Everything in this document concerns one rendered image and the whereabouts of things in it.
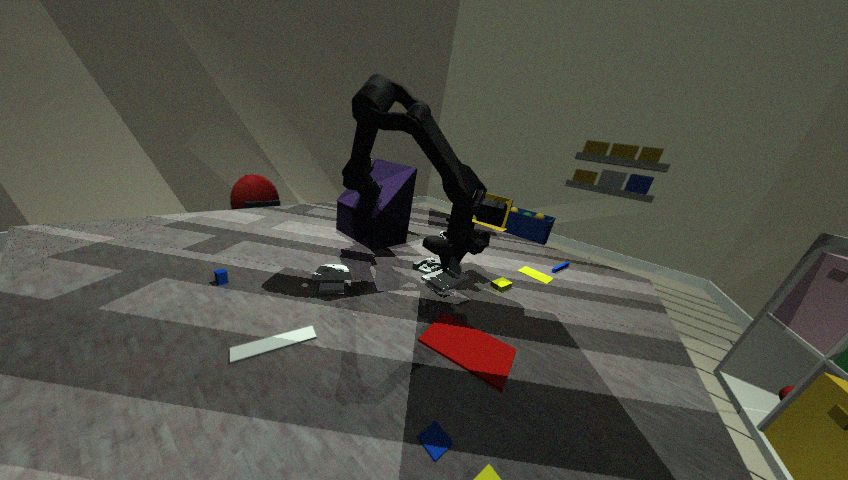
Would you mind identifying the small blue block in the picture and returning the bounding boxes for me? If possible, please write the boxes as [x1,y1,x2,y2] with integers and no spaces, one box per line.
[214,269,229,286]

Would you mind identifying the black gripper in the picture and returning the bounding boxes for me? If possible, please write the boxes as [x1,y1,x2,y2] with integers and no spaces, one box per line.
[422,215,475,272]

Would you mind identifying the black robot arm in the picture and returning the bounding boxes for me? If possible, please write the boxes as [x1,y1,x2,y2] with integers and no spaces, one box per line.
[342,74,508,255]

